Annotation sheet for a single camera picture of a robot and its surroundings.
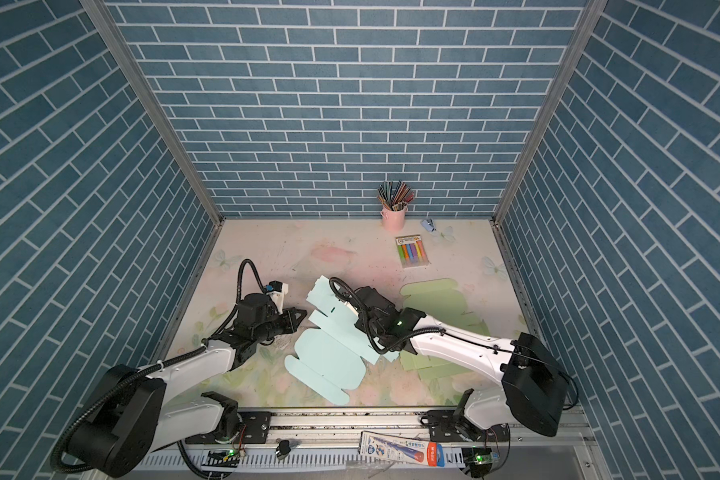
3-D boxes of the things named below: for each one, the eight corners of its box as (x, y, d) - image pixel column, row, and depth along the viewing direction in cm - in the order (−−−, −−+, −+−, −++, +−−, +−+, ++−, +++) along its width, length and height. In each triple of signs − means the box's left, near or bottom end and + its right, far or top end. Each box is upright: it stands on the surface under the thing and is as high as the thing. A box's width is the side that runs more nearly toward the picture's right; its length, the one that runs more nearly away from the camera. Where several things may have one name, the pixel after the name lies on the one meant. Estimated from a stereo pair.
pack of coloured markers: (403, 268, 108) (403, 264, 106) (395, 240, 117) (395, 236, 115) (428, 265, 109) (429, 261, 108) (418, 237, 118) (419, 233, 116)
